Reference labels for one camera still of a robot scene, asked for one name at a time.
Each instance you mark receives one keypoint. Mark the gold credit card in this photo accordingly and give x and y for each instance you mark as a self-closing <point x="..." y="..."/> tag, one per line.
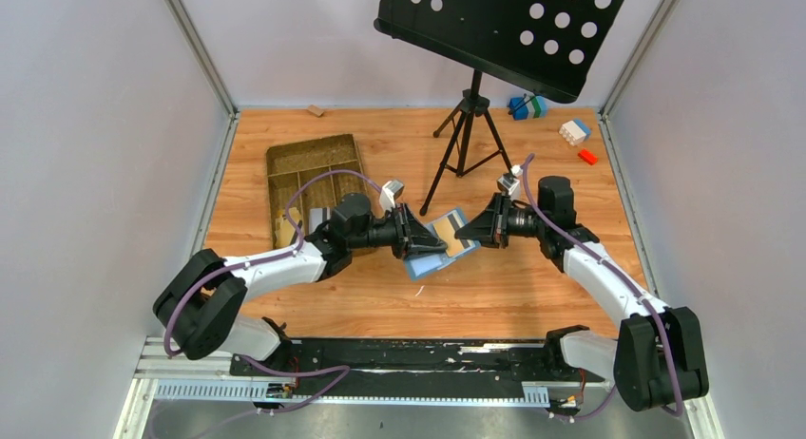
<point x="285" y="233"/>

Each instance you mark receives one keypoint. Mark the small wooden block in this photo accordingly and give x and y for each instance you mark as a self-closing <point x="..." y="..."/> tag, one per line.
<point x="316" y="110"/>

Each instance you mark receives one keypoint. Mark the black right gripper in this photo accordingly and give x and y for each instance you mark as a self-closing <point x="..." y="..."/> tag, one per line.
<point x="499" y="220"/>

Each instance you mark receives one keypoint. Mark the blue green toy block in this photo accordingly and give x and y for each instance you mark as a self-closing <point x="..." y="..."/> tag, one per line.
<point x="527" y="107"/>

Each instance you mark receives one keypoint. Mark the silver credit card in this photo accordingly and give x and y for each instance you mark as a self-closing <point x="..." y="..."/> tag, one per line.
<point x="317" y="216"/>

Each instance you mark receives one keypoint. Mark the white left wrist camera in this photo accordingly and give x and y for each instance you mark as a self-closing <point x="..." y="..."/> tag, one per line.
<point x="390" y="191"/>

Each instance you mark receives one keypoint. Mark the red toy block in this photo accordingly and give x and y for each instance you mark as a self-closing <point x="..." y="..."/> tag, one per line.
<point x="588" y="157"/>

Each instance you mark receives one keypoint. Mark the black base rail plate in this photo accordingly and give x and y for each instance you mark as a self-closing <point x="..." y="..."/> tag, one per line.
<point x="427" y="368"/>

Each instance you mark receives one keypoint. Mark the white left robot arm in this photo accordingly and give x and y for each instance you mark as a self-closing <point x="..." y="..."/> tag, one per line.
<point x="200" y="307"/>

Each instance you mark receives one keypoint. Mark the white blue toy block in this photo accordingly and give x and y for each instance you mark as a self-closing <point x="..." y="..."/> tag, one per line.
<point x="575" y="132"/>

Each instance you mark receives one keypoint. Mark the black music stand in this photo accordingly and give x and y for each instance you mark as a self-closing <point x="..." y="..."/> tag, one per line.
<point x="545" y="47"/>

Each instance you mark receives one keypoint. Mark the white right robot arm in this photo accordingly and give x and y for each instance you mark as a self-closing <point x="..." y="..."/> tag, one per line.
<point x="657" y="359"/>

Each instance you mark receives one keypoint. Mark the woven compartment tray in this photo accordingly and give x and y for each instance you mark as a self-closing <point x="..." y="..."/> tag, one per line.
<point x="289" y="166"/>

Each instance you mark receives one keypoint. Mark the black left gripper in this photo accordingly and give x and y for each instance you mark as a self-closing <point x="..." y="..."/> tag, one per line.
<point x="403" y="230"/>

